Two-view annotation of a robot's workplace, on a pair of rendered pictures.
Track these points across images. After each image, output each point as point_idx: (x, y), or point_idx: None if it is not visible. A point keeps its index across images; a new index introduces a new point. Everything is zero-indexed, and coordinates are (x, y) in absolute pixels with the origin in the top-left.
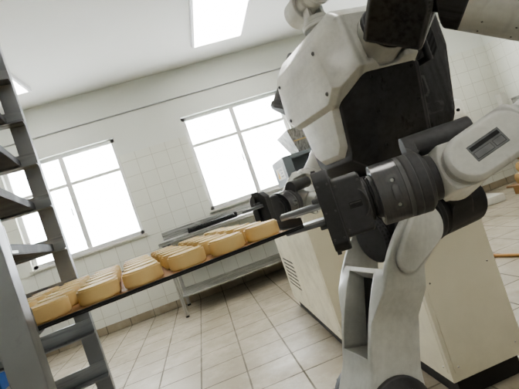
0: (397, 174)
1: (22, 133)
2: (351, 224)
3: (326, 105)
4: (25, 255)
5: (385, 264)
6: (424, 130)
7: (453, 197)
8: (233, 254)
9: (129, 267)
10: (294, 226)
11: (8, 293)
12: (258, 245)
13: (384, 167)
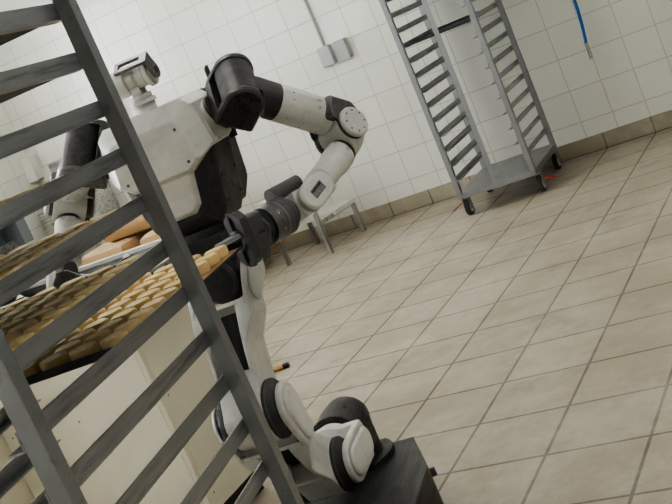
0: (281, 209)
1: None
2: (261, 244)
3: (186, 170)
4: None
5: (244, 292)
6: (240, 189)
7: (299, 224)
8: (227, 260)
9: (136, 293)
10: (232, 249)
11: (195, 266)
12: (233, 255)
13: (271, 206)
